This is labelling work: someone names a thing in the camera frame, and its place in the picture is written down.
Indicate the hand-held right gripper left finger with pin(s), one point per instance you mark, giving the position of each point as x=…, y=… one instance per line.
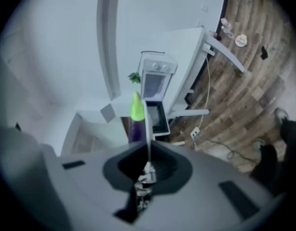
x=85, y=196

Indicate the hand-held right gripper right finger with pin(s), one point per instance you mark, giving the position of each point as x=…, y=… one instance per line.
x=198, y=207

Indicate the purple eggplant with green stem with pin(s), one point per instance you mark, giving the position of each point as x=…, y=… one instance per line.
x=136, y=129

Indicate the white microwave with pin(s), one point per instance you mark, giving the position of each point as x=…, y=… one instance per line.
x=153, y=85

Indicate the white power strip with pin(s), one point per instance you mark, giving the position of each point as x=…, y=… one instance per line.
x=195, y=132

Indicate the person's black trousers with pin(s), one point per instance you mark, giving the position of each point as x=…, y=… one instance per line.
x=270, y=162

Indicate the person's left shoe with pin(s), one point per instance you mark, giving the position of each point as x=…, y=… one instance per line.
x=258, y=144

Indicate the person's shoe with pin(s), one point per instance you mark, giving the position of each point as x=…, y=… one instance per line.
x=281, y=115
x=258, y=144

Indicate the person's right shoe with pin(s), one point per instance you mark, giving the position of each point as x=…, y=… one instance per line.
x=281, y=115

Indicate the green artificial plant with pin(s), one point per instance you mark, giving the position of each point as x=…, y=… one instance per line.
x=134, y=78

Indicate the white table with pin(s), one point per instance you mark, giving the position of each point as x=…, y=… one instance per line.
x=191, y=56

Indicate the small black object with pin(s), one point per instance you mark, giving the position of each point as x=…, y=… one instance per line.
x=263, y=52

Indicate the white round plate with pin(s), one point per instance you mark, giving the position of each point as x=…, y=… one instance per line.
x=241, y=40

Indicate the clear plastic cup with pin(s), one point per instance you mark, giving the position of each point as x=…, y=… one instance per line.
x=230, y=34

